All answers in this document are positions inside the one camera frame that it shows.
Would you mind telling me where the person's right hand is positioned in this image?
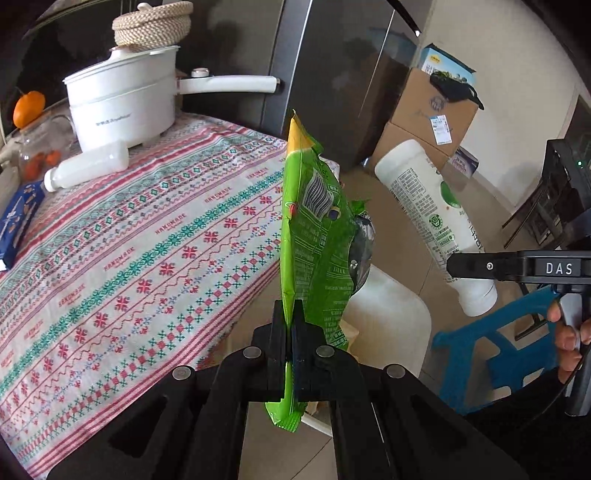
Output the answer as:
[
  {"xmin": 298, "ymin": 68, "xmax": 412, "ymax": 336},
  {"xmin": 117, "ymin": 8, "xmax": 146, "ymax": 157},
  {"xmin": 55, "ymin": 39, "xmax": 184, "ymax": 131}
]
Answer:
[{"xmin": 547, "ymin": 302, "xmax": 584, "ymax": 373}]

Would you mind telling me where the blue plastic chair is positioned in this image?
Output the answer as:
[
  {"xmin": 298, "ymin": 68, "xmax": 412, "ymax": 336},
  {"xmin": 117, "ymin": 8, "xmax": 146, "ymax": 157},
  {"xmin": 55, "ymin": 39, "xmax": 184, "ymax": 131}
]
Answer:
[{"xmin": 431, "ymin": 281, "xmax": 568, "ymax": 414}]

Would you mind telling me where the glass jar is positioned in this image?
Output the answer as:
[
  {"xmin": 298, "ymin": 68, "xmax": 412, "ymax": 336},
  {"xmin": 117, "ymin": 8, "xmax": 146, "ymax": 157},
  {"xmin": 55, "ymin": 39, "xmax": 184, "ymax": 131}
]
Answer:
[{"xmin": 9, "ymin": 111, "xmax": 77, "ymax": 184}]

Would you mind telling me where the dark grey refrigerator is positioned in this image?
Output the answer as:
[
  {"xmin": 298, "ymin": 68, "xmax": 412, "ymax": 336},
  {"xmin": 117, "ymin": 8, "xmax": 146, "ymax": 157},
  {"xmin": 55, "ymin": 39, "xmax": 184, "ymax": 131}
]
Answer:
[{"xmin": 175, "ymin": 0, "xmax": 435, "ymax": 174}]

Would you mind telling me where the white electric cooking pot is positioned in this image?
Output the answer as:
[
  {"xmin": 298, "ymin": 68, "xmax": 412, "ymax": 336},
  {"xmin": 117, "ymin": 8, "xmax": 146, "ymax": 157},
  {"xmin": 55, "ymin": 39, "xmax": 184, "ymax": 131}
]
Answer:
[{"xmin": 63, "ymin": 45, "xmax": 282, "ymax": 152}]

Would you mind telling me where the woven rope basket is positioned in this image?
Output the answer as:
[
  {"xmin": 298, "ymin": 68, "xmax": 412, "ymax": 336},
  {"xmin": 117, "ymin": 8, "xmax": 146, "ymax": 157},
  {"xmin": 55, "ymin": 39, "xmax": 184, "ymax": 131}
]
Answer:
[{"xmin": 112, "ymin": 1, "xmax": 194, "ymax": 52}]

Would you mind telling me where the cardboard box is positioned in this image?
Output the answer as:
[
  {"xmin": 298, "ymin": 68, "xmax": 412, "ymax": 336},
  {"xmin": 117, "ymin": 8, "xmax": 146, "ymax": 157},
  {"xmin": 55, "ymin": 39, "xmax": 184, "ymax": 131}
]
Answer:
[
  {"xmin": 362, "ymin": 121, "xmax": 451, "ymax": 174},
  {"xmin": 392, "ymin": 68, "xmax": 479, "ymax": 160}
]

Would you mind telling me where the black bag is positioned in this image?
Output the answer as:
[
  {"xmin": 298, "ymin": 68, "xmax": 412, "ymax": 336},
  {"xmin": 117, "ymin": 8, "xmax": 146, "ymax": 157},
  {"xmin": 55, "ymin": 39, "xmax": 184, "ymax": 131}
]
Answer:
[{"xmin": 429, "ymin": 71, "xmax": 485, "ymax": 110}]

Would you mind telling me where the large orange tangerine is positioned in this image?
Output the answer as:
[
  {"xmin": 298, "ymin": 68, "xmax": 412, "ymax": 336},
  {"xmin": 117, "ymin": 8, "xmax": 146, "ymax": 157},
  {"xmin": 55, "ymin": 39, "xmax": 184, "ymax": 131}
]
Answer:
[{"xmin": 13, "ymin": 91, "xmax": 47, "ymax": 129}]

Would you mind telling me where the green snack bag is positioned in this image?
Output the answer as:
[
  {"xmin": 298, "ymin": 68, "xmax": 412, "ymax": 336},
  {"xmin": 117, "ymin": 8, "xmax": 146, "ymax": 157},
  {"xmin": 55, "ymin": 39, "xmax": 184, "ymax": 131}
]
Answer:
[{"xmin": 264, "ymin": 110, "xmax": 373, "ymax": 432}]

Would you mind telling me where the blue snack wrapper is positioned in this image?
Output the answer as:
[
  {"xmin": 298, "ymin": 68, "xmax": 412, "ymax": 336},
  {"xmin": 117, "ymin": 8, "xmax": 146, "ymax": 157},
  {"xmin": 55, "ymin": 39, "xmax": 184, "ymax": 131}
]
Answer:
[{"xmin": 0, "ymin": 181, "xmax": 47, "ymax": 272}]

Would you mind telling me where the patterned woven tablecloth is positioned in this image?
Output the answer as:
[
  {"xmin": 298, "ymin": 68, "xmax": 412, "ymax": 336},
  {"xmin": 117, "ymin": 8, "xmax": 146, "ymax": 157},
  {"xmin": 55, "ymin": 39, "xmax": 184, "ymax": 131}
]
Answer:
[{"xmin": 0, "ymin": 111, "xmax": 343, "ymax": 472}]

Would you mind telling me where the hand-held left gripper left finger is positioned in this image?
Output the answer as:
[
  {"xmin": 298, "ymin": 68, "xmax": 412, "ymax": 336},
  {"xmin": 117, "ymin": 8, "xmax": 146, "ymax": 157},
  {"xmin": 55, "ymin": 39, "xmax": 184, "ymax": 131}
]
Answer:
[{"xmin": 46, "ymin": 300, "xmax": 291, "ymax": 480}]

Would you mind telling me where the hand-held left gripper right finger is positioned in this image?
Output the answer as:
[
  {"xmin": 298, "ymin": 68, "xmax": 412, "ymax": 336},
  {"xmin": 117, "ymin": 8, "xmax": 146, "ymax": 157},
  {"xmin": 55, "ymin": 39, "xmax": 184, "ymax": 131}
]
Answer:
[{"xmin": 292, "ymin": 300, "xmax": 532, "ymax": 480}]

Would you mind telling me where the white bottle with green label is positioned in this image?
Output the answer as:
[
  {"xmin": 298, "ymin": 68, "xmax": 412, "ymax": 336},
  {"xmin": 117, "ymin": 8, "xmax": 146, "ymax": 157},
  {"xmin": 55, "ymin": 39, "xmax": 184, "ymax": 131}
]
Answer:
[{"xmin": 374, "ymin": 140, "xmax": 499, "ymax": 318}]

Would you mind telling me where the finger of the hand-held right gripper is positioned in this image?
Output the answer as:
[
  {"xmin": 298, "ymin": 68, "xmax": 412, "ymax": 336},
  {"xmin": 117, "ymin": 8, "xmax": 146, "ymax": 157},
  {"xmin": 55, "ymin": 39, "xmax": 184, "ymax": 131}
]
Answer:
[{"xmin": 445, "ymin": 251, "xmax": 523, "ymax": 283}]

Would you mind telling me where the frosted white plastic bottle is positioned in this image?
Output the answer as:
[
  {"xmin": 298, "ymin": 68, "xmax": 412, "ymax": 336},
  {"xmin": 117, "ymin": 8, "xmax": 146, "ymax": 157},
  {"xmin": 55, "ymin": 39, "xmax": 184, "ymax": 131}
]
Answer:
[{"xmin": 43, "ymin": 140, "xmax": 130, "ymax": 193}]

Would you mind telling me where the blue tissue pack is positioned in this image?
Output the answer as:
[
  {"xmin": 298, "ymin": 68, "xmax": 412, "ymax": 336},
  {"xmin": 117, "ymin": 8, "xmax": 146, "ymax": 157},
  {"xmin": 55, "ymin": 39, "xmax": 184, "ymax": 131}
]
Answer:
[{"xmin": 445, "ymin": 147, "xmax": 481, "ymax": 179}]

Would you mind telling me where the person's right forearm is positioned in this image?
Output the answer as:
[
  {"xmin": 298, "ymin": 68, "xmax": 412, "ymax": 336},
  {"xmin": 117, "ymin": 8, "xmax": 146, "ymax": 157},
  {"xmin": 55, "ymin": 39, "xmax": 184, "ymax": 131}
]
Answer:
[{"xmin": 462, "ymin": 364, "xmax": 591, "ymax": 480}]

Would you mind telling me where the blue and white box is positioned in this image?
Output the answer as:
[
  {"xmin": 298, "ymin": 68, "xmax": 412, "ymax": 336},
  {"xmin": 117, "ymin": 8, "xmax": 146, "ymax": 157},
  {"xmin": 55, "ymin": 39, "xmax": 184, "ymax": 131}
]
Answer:
[{"xmin": 418, "ymin": 43, "xmax": 477, "ymax": 86}]

